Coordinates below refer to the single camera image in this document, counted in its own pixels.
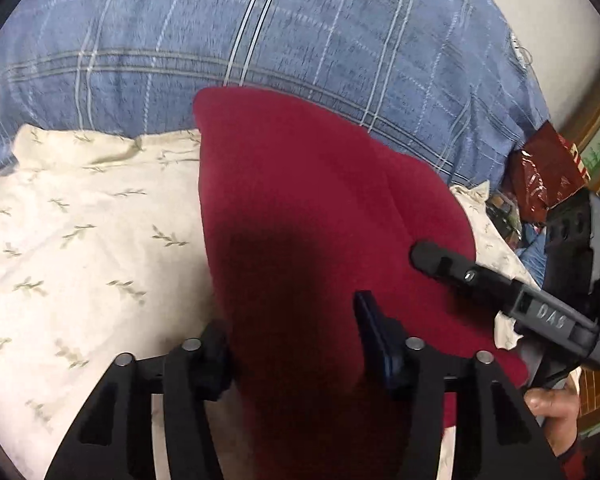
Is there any red knit garment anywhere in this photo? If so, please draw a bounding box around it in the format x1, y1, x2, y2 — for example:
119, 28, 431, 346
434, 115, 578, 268
191, 84, 531, 480

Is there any person's right hand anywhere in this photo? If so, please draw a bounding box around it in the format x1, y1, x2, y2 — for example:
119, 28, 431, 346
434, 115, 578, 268
524, 376, 580, 456

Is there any red plastic bag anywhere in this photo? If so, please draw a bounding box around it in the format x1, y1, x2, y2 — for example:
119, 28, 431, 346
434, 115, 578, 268
504, 122, 590, 224

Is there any cream leaf-print quilt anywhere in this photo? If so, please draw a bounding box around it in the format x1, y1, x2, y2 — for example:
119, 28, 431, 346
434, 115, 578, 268
0, 125, 531, 479

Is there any blue plaid pillow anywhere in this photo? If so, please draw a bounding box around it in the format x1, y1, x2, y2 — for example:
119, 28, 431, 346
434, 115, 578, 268
0, 0, 550, 185

